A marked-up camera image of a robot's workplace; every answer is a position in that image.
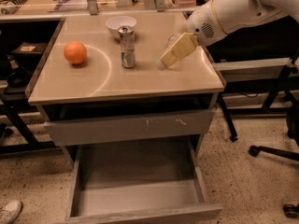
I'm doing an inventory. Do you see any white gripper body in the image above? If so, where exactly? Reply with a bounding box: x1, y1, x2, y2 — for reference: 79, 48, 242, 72
180, 0, 227, 46

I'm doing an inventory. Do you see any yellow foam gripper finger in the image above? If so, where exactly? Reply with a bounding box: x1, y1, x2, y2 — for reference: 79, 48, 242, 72
156, 33, 198, 70

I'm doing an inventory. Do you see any silver redbull can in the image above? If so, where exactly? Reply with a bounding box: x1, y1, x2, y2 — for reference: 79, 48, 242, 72
118, 26, 135, 68

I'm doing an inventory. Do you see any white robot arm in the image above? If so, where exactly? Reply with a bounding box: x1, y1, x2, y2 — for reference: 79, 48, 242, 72
156, 0, 299, 70

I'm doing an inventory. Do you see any grey top drawer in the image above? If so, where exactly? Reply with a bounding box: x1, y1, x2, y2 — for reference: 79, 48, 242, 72
44, 109, 215, 147

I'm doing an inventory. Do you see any grey drawer cabinet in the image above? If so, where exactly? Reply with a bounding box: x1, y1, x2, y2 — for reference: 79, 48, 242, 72
24, 10, 227, 161

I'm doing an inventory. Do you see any open grey middle drawer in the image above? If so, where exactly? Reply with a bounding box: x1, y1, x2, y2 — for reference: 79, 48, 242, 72
63, 138, 222, 224

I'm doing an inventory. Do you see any clear plastic bottle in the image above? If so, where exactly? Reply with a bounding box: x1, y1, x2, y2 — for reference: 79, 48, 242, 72
166, 34, 180, 52

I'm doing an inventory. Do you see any white bowl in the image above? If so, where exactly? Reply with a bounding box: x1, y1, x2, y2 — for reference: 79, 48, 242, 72
106, 16, 136, 39

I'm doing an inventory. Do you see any orange fruit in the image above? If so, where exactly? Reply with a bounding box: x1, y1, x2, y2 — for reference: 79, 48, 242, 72
64, 41, 87, 64

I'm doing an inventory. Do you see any black office chair base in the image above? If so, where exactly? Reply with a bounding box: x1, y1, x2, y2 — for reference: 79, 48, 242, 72
248, 100, 299, 219

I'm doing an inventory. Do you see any black box on shelf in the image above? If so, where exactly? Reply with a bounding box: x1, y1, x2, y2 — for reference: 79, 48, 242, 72
11, 42, 48, 69

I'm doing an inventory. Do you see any white shoe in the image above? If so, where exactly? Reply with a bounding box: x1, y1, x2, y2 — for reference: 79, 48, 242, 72
0, 200, 22, 224

